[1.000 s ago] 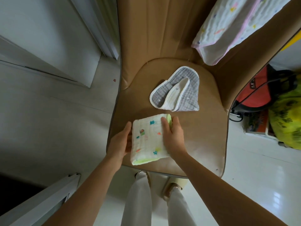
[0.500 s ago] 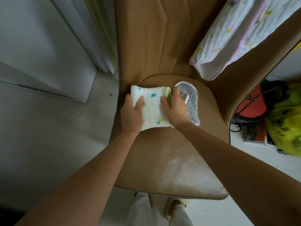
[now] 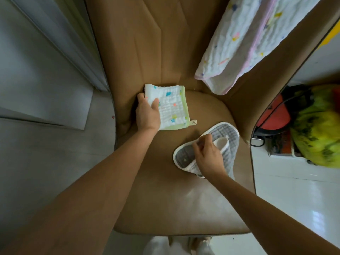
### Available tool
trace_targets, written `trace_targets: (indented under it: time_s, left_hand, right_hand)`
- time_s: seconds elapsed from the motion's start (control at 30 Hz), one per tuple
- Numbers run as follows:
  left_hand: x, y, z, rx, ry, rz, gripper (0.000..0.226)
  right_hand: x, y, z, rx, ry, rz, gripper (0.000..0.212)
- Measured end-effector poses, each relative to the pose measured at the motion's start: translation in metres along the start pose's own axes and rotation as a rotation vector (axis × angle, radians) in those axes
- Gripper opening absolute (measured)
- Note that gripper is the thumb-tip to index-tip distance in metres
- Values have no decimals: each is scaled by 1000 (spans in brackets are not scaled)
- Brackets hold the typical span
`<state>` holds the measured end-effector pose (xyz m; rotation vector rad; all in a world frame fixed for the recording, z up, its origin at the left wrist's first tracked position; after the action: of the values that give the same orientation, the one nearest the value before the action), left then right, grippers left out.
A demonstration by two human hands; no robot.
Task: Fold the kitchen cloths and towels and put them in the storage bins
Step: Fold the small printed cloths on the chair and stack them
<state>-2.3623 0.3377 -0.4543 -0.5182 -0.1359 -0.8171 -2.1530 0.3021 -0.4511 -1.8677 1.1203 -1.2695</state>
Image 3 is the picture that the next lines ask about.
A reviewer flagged white door frame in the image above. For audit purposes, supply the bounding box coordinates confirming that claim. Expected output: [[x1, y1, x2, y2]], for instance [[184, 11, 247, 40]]
[[8, 0, 111, 92]]

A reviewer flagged person's left hand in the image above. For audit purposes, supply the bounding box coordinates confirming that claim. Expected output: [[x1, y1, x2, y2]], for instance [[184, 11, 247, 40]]
[[135, 92, 161, 135]]

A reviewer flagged yellow cloth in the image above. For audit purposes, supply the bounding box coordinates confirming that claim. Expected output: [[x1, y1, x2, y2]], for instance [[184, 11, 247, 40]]
[[317, 19, 340, 50]]

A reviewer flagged pink-edged white cloth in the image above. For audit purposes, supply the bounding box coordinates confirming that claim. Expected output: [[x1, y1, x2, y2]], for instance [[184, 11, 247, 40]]
[[194, 0, 323, 96]]

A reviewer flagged brown leather chair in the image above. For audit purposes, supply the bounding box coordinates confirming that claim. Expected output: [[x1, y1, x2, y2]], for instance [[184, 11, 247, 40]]
[[84, 0, 340, 236]]

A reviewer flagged person's left forearm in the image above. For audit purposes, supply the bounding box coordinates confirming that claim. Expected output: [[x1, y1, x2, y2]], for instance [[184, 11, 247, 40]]
[[0, 129, 160, 255]]

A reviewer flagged person's right hand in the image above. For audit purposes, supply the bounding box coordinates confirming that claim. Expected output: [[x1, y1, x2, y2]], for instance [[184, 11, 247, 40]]
[[192, 134, 228, 181]]

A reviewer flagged red bag with gold print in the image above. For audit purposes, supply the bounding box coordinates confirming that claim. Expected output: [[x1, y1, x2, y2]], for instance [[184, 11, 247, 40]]
[[332, 86, 340, 112]]

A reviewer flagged yellow-green plastic bag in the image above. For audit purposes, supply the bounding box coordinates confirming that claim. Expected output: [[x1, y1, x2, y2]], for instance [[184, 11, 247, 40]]
[[290, 84, 340, 168]]

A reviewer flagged white plastic crate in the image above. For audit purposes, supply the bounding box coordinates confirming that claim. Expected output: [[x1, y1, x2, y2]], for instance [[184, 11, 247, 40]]
[[265, 130, 305, 158]]

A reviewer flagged white cabinet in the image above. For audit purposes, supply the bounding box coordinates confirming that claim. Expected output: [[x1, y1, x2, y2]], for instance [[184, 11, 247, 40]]
[[0, 0, 95, 130]]

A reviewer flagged green-edged white cloth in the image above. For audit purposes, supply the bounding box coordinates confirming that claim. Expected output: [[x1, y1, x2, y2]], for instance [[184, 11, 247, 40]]
[[144, 83, 198, 131]]

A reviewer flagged person's right forearm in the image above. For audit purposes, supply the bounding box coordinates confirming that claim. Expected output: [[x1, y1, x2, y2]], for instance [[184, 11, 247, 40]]
[[210, 171, 340, 255]]

